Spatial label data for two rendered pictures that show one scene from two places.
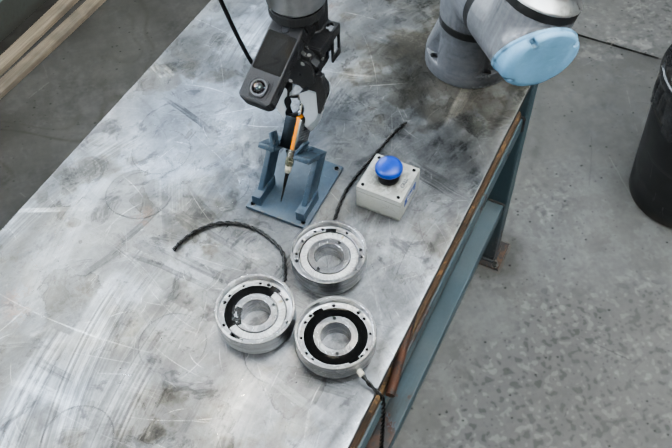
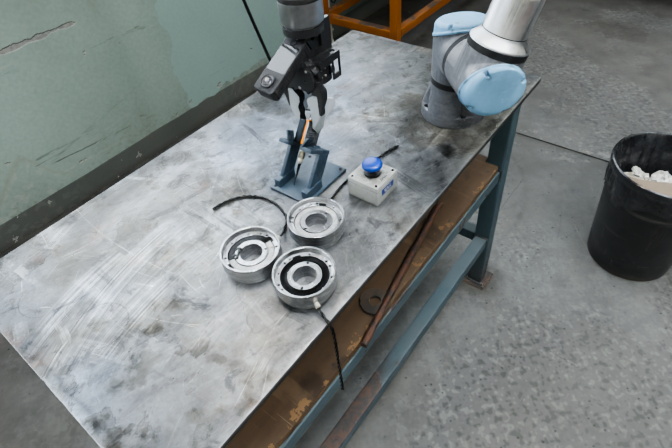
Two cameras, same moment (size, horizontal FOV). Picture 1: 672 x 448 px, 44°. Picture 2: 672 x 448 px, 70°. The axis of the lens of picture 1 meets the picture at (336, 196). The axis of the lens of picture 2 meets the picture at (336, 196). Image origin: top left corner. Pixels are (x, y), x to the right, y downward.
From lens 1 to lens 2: 0.37 m
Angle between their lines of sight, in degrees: 13
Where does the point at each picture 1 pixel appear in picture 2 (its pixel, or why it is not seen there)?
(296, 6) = (296, 19)
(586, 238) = (551, 276)
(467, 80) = (447, 121)
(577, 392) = (533, 385)
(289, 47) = (293, 54)
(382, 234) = (362, 214)
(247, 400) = (229, 315)
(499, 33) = (463, 70)
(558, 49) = (508, 83)
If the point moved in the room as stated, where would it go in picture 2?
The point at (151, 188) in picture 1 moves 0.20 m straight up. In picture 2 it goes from (212, 171) to (185, 91)
